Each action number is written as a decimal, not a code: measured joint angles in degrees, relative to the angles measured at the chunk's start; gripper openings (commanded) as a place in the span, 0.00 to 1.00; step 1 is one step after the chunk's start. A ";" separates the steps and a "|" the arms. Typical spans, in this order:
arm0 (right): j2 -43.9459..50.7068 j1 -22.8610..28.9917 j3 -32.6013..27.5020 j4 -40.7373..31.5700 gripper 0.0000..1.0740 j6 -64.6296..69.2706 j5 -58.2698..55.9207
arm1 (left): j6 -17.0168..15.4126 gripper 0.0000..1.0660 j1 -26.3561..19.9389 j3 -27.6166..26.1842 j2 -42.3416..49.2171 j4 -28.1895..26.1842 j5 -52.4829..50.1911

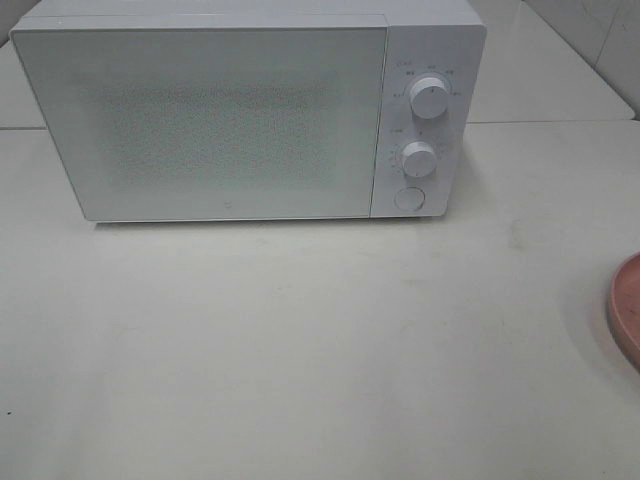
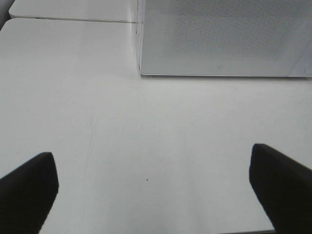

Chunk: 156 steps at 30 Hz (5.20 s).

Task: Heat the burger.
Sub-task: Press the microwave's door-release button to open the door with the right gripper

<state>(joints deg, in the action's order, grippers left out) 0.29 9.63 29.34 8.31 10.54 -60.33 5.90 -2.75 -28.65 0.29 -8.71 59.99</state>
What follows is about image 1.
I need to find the round white door button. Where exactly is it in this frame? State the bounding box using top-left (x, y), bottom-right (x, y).
top-left (394, 187), bottom-right (426, 212)

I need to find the pink round plate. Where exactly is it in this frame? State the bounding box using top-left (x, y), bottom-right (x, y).
top-left (607, 253), bottom-right (640, 371)

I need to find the lower white timer knob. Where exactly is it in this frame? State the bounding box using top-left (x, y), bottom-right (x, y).
top-left (400, 142), bottom-right (437, 178)

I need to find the upper white power knob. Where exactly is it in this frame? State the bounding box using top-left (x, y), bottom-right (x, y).
top-left (408, 73), bottom-right (451, 120)

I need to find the white microwave oven body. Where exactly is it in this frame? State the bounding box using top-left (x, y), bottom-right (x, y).
top-left (10, 1), bottom-right (487, 221)

